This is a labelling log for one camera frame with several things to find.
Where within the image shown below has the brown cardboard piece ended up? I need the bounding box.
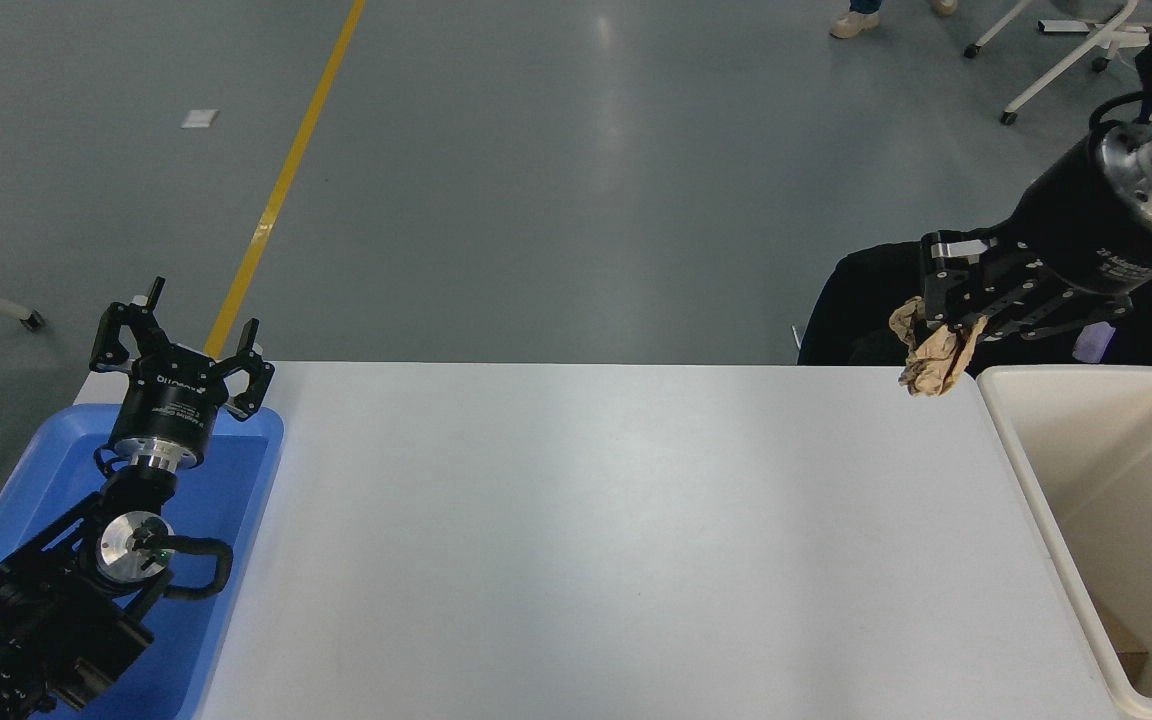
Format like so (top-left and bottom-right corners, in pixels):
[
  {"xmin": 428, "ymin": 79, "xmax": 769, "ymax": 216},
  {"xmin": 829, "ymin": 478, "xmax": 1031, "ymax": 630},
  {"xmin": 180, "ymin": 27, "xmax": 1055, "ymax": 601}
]
[{"xmin": 1096, "ymin": 600, "xmax": 1150, "ymax": 683}]

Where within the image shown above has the tan paper ball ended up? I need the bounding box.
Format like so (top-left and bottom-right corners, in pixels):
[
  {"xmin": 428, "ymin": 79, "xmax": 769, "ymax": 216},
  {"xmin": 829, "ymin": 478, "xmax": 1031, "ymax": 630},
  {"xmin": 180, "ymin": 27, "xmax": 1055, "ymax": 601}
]
[{"xmin": 889, "ymin": 295, "xmax": 989, "ymax": 398}]

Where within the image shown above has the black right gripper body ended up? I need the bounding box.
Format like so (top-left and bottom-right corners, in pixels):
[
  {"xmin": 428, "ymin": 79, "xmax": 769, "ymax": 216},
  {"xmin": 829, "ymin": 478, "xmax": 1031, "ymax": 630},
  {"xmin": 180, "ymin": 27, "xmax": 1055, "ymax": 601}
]
[{"xmin": 994, "ymin": 138, "xmax": 1152, "ymax": 299}]

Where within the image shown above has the large pale plastic bin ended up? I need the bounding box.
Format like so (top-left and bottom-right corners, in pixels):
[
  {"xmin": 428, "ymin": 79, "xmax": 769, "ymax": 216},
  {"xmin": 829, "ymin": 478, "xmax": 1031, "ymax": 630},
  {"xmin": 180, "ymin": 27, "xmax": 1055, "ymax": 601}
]
[{"xmin": 976, "ymin": 364, "xmax": 1152, "ymax": 720}]

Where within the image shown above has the blue plastic tray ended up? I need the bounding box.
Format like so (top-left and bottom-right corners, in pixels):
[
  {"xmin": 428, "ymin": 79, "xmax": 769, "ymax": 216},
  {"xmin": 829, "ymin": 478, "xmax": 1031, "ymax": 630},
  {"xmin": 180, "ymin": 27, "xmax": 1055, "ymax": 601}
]
[{"xmin": 0, "ymin": 403, "xmax": 285, "ymax": 720}]

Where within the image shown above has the white wheeled stand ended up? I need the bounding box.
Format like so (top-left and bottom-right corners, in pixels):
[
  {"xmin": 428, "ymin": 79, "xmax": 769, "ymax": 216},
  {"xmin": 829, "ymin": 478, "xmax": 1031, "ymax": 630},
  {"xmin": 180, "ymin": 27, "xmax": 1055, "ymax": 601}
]
[{"xmin": 964, "ymin": 0, "xmax": 1152, "ymax": 127}]

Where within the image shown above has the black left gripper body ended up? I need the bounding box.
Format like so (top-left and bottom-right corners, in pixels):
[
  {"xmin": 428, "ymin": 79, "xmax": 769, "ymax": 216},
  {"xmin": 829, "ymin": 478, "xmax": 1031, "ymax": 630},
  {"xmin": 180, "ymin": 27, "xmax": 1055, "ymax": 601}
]
[{"xmin": 108, "ymin": 350, "xmax": 232, "ymax": 464}]

